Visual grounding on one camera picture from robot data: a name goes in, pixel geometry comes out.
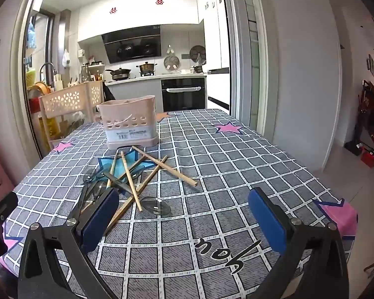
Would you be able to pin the black range hood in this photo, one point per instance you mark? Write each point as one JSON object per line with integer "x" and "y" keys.
{"x": 134, "y": 48}

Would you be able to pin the grey checked star tablecloth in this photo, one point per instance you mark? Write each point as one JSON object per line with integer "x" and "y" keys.
{"x": 205, "y": 162}

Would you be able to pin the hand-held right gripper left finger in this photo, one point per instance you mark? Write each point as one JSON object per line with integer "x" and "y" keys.
{"x": 101, "y": 221}

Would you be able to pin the brass cooking pot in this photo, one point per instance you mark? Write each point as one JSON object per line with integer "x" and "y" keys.
{"x": 146, "y": 68}

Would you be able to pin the kitchen faucet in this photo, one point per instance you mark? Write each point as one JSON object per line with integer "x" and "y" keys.
{"x": 46, "y": 64}

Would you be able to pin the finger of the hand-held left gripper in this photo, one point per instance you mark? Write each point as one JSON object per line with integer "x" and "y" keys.
{"x": 4, "y": 207}

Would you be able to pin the small round steamer rack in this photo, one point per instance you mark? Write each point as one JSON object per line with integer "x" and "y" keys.
{"x": 171, "y": 62}

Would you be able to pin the large round steamer rack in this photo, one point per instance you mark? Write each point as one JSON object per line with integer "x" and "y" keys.
{"x": 197, "y": 53}

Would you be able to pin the black built-in oven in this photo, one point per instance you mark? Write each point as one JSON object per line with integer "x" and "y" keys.
{"x": 184, "y": 99}

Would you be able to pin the hanging white plastic bag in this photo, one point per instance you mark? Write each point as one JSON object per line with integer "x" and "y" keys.
{"x": 66, "y": 59}

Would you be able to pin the beige flower-cutout storage cart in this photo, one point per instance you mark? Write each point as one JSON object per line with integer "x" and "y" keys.
{"x": 68, "y": 99}

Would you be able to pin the white refrigerator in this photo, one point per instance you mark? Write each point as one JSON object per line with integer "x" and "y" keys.
{"x": 216, "y": 37}

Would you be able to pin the white upper kitchen cabinets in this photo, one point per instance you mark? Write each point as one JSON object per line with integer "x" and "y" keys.
{"x": 137, "y": 18}

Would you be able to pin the pink plastic utensil holder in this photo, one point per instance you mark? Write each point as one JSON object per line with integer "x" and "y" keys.
{"x": 129, "y": 118}

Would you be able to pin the red box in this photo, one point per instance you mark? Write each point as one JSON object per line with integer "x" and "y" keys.
{"x": 368, "y": 159}

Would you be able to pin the yellow plastic basket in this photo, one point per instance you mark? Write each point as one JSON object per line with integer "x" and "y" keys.
{"x": 32, "y": 79}

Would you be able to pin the orange plastic basin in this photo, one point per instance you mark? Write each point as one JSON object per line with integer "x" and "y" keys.
{"x": 40, "y": 87}

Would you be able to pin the black wok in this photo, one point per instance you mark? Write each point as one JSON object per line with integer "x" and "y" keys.
{"x": 120, "y": 74}

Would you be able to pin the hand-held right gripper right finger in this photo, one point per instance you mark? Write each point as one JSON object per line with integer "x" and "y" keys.
{"x": 266, "y": 221}

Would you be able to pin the hanging black cloth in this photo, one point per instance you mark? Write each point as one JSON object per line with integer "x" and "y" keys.
{"x": 108, "y": 92}

